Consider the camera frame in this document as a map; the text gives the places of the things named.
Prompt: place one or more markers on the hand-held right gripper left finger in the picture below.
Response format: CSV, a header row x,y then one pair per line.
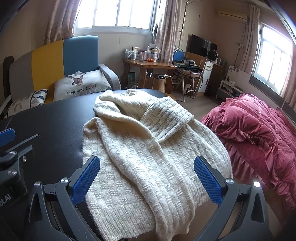
x,y
84,180

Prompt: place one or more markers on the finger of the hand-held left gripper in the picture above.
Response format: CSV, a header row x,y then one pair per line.
x,y
22,150
7,136

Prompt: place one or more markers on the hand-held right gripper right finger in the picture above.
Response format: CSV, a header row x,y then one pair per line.
x,y
208,180

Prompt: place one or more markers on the cream knit sweater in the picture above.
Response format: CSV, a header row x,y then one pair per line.
x,y
138,150

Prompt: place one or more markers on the triangle pattern pillow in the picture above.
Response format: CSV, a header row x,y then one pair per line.
x,y
30,99

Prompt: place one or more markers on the red ruffled bedspread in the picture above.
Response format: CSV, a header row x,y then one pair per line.
x,y
254,127

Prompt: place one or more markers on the grey deer print pillow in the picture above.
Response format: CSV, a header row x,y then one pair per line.
x,y
87,85

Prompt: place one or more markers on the white low shelf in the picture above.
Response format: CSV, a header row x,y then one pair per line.
x,y
231,90

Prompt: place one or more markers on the white power strip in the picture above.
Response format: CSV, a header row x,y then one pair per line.
x,y
186,88

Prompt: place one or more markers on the white cabinet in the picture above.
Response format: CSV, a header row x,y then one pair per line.
x,y
207,76

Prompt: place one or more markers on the brown paper bag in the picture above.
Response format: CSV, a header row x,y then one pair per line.
x,y
159,84

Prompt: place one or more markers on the blue yellow grey sofa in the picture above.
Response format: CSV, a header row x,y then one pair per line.
x,y
81,53

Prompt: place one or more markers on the wooden chair back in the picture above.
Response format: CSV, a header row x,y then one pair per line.
x,y
196,58

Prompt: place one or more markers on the white round fan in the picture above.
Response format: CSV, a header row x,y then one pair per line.
x,y
212,55

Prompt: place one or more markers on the pink patterned curtain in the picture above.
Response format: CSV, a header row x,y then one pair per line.
x,y
168,34
252,46
60,20

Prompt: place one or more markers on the wooden side table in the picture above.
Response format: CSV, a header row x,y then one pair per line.
x,y
150,66

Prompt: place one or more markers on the row of jars and bottles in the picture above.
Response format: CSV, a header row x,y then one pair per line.
x,y
133,55

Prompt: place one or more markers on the black television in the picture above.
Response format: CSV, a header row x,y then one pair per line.
x,y
196,45

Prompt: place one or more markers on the white plastic tub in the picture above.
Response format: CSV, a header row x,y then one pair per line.
x,y
153,55

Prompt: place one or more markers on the white framed window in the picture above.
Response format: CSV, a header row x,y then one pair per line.
x,y
111,14
268,51

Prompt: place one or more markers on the metal pole stand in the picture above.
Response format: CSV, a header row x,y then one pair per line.
x,y
182,23

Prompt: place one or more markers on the wall air conditioner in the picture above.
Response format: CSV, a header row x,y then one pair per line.
x,y
231,14

